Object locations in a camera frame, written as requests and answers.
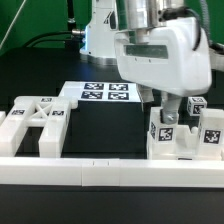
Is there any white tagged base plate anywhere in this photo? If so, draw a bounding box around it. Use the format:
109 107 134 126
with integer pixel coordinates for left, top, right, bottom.
60 81 140 103

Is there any white chair seat panel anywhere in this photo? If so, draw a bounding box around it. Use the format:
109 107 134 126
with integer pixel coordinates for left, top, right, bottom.
147 125 224 161

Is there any white chair back frame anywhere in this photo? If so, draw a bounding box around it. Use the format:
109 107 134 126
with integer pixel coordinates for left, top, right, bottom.
0 96 78 158

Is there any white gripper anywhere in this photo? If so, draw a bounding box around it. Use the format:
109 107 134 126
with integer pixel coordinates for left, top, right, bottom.
115 17 212 125

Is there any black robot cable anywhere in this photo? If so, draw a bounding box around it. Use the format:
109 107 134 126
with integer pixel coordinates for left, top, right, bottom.
25 29 86 48

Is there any white U-shaped fence frame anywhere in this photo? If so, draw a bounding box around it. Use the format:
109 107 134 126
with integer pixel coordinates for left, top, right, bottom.
0 111 224 187

